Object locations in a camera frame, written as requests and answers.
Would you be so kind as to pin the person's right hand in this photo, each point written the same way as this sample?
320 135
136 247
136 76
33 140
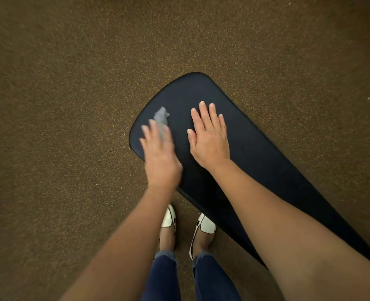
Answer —
211 147

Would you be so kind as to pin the person's left forearm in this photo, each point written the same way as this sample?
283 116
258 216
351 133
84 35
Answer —
125 247

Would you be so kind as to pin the person's white right shoe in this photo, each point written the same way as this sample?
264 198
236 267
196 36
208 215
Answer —
207 225

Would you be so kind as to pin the person's white shoe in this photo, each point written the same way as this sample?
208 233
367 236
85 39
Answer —
168 218
207 225

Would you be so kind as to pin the person's blue jeans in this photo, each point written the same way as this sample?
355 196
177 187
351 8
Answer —
213 278

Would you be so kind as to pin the person's left hand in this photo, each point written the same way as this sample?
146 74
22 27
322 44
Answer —
161 162

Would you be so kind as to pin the person's white left shoe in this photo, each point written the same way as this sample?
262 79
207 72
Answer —
168 218

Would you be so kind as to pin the dark navy padded board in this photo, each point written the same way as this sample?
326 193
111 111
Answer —
253 144

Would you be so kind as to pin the person's right middle finger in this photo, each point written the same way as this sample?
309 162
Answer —
206 116

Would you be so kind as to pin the person's left fingers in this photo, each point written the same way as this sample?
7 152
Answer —
152 136

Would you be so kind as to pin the person's right thumb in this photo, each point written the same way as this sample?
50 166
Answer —
192 141

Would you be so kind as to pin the person's right little finger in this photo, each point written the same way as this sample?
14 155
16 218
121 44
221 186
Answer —
223 124

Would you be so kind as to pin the grey cleaning cloth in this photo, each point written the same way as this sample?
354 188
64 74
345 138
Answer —
161 117

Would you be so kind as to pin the person's right forearm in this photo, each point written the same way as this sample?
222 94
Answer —
285 235

